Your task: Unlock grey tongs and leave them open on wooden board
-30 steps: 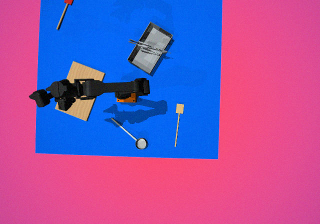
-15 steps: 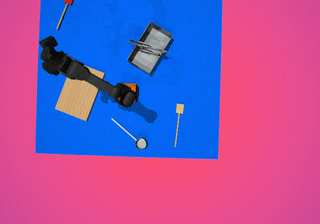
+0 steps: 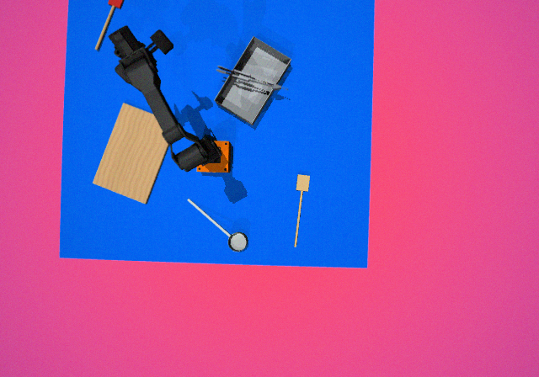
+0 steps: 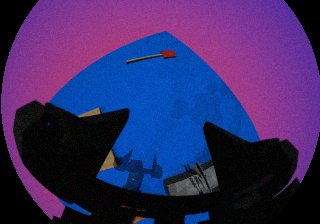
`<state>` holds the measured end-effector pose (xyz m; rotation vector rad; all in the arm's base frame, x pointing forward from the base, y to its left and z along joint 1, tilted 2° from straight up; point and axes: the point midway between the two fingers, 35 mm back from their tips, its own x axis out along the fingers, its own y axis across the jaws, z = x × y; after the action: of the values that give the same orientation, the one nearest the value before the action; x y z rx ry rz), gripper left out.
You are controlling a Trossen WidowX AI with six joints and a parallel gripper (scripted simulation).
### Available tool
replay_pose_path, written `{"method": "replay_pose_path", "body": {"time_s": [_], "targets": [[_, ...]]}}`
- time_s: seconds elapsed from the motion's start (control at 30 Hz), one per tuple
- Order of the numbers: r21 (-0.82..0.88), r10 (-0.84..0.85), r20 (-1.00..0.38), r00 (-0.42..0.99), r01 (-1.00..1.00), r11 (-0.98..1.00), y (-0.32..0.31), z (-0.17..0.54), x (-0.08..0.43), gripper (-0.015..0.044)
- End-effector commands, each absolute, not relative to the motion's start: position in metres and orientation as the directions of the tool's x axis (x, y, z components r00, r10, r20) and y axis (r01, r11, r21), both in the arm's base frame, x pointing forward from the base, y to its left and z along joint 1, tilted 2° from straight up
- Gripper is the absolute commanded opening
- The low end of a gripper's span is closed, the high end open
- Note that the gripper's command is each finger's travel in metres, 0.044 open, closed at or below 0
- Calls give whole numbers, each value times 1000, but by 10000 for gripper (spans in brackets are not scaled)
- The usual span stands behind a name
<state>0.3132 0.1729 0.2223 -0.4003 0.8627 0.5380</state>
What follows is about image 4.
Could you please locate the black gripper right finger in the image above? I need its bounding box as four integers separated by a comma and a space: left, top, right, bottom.
203, 121, 279, 191

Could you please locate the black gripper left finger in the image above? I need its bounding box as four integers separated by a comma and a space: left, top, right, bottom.
44, 101, 129, 177

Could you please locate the red spatula with wooden handle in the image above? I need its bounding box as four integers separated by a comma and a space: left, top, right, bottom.
125, 49, 176, 63

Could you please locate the light brown wooden board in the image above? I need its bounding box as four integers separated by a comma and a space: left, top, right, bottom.
77, 108, 119, 171

